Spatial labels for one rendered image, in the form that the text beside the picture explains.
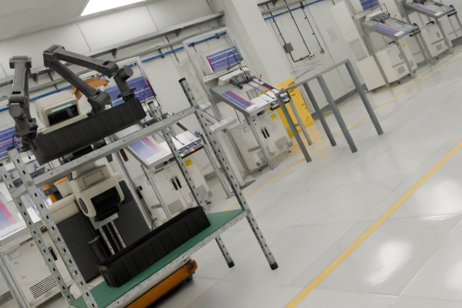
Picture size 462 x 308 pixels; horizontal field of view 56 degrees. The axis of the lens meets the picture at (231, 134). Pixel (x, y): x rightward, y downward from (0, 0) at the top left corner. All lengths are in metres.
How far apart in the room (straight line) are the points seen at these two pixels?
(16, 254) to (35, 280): 0.28
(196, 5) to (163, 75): 1.55
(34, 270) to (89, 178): 1.87
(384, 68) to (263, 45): 2.16
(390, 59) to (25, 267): 6.34
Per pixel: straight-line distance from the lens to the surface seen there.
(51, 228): 1.92
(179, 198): 4.89
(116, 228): 2.93
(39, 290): 4.44
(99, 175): 2.72
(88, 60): 2.58
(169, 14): 7.59
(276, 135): 5.78
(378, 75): 8.29
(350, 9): 8.38
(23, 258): 4.41
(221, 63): 5.78
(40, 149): 2.25
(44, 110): 2.66
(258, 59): 7.57
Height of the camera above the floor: 0.84
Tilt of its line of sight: 3 degrees down
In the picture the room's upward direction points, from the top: 26 degrees counter-clockwise
